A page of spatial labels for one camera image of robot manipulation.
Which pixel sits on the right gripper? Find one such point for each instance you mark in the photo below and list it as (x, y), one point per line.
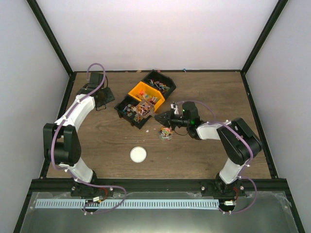
(168, 116)

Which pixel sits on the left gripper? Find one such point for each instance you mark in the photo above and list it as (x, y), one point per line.
(110, 97)

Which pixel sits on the clear plastic cup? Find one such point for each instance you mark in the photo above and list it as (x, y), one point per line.
(165, 133)

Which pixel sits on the black bin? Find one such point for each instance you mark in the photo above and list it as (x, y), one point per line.
(127, 109)
(160, 82)

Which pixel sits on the white round lid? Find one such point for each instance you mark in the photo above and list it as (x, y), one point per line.
(138, 154)

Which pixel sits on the brown slotted scoop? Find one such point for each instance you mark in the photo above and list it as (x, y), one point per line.
(146, 109)

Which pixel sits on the orange candy bin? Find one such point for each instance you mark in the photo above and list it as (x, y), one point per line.
(143, 91)

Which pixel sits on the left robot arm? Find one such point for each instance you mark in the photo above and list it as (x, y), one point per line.
(61, 142)

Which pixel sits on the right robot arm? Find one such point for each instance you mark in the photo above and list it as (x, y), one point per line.
(240, 143)

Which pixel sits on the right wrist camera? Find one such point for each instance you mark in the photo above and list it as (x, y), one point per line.
(174, 107)

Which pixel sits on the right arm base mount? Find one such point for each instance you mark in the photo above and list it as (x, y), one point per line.
(217, 188)

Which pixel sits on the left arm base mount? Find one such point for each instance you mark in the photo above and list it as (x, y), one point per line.
(85, 191)

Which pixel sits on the light blue slotted rail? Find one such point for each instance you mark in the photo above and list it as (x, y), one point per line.
(129, 204)

